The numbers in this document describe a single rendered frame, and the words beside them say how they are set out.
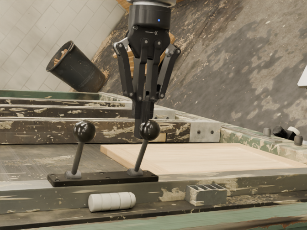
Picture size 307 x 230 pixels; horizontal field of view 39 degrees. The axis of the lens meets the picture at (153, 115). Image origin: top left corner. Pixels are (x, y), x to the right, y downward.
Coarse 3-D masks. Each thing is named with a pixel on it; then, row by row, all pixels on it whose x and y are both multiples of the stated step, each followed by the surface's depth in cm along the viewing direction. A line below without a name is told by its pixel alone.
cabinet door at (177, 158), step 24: (168, 144) 134; (192, 144) 137; (216, 144) 141; (240, 144) 144; (144, 168) 101; (168, 168) 104; (192, 168) 106; (216, 168) 108; (240, 168) 110; (264, 168) 111
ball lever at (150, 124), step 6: (150, 120) 77; (144, 126) 76; (150, 126) 76; (156, 126) 76; (144, 132) 76; (150, 132) 76; (156, 132) 76; (144, 138) 77; (150, 138) 76; (156, 138) 77; (144, 144) 79; (144, 150) 79; (138, 156) 80; (138, 162) 81; (132, 168) 82; (138, 168) 82; (132, 174) 82; (138, 174) 82
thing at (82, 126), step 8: (80, 120) 72; (88, 120) 72; (80, 128) 70; (88, 128) 70; (80, 136) 70; (88, 136) 70; (80, 144) 73; (80, 152) 74; (72, 168) 76; (64, 176) 78; (72, 176) 76; (80, 176) 77
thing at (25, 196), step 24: (288, 168) 103; (0, 192) 70; (24, 192) 72; (48, 192) 74; (72, 192) 75; (96, 192) 77; (120, 192) 79; (144, 192) 82; (168, 192) 84; (240, 192) 92; (264, 192) 94
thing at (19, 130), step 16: (0, 128) 123; (16, 128) 125; (32, 128) 127; (48, 128) 129; (64, 128) 131; (96, 128) 135; (112, 128) 137; (128, 128) 140; (160, 128) 145; (176, 128) 148; (192, 128) 150; (208, 128) 153
